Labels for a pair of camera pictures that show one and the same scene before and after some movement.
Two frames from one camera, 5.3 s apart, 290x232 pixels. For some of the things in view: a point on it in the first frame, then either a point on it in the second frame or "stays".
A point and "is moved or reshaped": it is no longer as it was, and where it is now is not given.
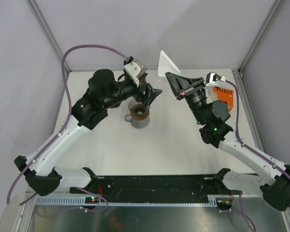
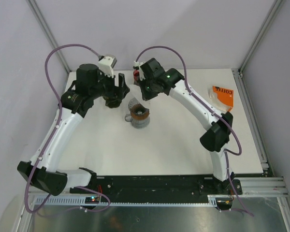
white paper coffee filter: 166,65 is moved or reshaped
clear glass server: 138,123 stays
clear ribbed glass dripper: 137,108 stays
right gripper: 179,84 → 146,95
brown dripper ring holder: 139,113 stays
